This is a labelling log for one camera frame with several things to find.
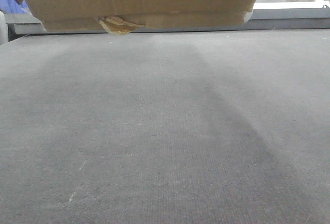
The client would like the blue bin far left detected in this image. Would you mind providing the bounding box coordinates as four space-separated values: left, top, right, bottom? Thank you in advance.
0 0 29 14

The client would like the dark blue-grey table mat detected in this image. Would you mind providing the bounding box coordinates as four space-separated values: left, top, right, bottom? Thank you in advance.
1 29 329 223

